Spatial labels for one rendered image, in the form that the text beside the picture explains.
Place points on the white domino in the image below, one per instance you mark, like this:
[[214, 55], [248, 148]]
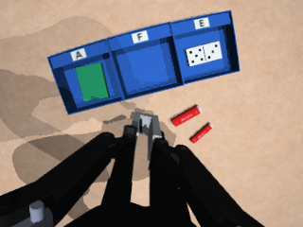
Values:
[[203, 53]]

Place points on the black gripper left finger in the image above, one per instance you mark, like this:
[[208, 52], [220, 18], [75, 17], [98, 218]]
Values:
[[51, 197]]

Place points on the green square block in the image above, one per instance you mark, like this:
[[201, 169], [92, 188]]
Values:
[[92, 81]]

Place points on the blue rack of bins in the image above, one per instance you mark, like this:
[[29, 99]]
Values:
[[144, 65]]

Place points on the red battery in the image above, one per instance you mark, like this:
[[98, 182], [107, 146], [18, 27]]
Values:
[[201, 133], [185, 116]]

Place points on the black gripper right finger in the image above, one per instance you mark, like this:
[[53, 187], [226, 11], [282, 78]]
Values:
[[209, 202]]

